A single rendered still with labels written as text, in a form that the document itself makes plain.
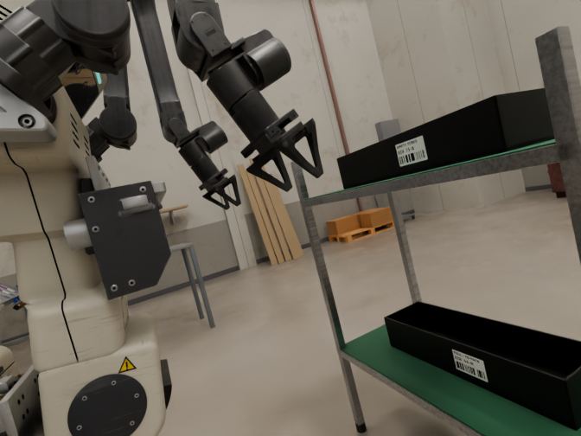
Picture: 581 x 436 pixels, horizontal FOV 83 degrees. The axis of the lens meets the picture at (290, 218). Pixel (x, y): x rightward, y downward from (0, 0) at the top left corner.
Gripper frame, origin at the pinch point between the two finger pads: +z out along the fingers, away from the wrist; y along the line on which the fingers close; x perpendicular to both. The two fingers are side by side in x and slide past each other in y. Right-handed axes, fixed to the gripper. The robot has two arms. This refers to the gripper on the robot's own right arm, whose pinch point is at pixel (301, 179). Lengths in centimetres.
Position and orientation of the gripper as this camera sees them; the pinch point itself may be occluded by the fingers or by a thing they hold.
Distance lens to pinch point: 52.2
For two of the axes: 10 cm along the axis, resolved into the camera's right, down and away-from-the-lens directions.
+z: 6.0, 7.7, 2.0
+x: -6.5, 6.2, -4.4
